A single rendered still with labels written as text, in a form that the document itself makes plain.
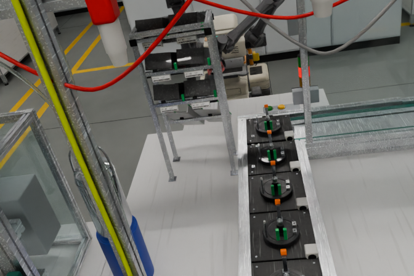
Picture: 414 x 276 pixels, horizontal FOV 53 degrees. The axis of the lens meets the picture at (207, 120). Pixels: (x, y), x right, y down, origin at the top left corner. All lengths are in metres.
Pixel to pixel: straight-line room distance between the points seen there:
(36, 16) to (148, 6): 4.33
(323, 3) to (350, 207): 1.29
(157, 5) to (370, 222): 3.91
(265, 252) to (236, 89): 1.55
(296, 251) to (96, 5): 1.15
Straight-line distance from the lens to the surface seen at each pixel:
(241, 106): 2.71
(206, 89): 1.94
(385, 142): 2.21
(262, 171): 1.96
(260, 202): 1.81
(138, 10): 5.24
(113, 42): 0.81
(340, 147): 2.17
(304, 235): 1.67
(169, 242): 1.89
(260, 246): 1.64
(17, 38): 7.39
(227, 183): 2.10
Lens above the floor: 2.19
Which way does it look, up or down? 31 degrees down
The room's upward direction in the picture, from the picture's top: 12 degrees counter-clockwise
